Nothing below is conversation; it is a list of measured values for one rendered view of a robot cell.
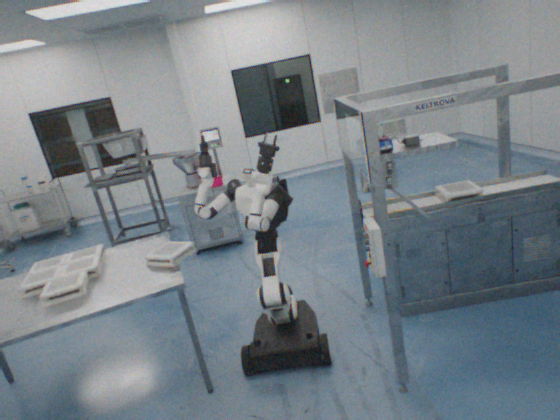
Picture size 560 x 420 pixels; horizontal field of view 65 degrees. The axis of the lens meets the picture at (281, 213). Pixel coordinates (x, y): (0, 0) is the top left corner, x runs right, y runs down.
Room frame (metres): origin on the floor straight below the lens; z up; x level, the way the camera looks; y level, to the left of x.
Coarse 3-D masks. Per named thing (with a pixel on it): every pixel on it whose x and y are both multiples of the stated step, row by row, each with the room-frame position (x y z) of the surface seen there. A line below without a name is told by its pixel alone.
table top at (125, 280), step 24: (144, 240) 3.30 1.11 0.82; (168, 240) 3.17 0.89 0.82; (120, 264) 2.87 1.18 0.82; (144, 264) 2.78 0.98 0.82; (0, 288) 2.89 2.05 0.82; (96, 288) 2.54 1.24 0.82; (120, 288) 2.46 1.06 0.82; (144, 288) 2.39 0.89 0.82; (168, 288) 2.33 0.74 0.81; (0, 312) 2.48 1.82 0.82; (24, 312) 2.40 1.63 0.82; (48, 312) 2.33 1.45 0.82; (72, 312) 2.27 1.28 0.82; (96, 312) 2.22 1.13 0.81; (0, 336) 2.15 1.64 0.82; (24, 336) 2.12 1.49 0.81
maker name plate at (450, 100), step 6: (450, 96) 2.01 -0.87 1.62; (426, 102) 2.01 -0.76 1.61; (432, 102) 2.01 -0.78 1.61; (438, 102) 2.01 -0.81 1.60; (444, 102) 2.01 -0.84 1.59; (450, 102) 2.01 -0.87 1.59; (456, 102) 2.00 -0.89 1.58; (414, 108) 2.01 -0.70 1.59; (420, 108) 2.01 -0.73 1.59; (426, 108) 2.01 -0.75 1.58; (432, 108) 2.01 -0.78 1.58
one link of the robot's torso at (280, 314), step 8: (288, 288) 2.50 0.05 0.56; (288, 296) 2.43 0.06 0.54; (288, 304) 2.45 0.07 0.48; (264, 312) 2.48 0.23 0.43; (272, 312) 2.55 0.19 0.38; (280, 312) 2.61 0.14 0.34; (288, 312) 2.63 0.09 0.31; (272, 320) 2.65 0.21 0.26; (280, 320) 2.61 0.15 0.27; (288, 320) 2.62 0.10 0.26
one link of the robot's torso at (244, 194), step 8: (256, 184) 2.77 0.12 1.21; (280, 184) 2.74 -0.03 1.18; (240, 192) 2.72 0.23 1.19; (248, 192) 2.66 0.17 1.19; (288, 192) 2.78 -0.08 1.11; (240, 200) 2.70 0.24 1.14; (248, 200) 2.64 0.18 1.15; (264, 200) 2.61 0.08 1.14; (240, 208) 2.72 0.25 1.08; (248, 208) 2.65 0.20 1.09; (280, 216) 2.71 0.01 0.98; (272, 224) 2.66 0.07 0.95; (256, 232) 2.72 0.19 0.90; (264, 232) 2.65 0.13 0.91
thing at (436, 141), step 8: (424, 136) 2.95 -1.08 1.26; (432, 136) 2.90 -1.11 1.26; (440, 136) 2.85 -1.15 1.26; (400, 144) 2.86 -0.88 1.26; (424, 144) 2.71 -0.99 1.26; (432, 144) 2.67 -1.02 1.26; (440, 144) 2.65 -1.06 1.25; (448, 144) 2.65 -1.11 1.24; (456, 144) 2.64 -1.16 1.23; (384, 152) 2.72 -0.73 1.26; (392, 152) 2.68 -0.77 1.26; (400, 152) 2.66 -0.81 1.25; (408, 152) 2.66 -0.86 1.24; (416, 152) 2.66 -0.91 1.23; (424, 152) 2.65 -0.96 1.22; (384, 160) 2.67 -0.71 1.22
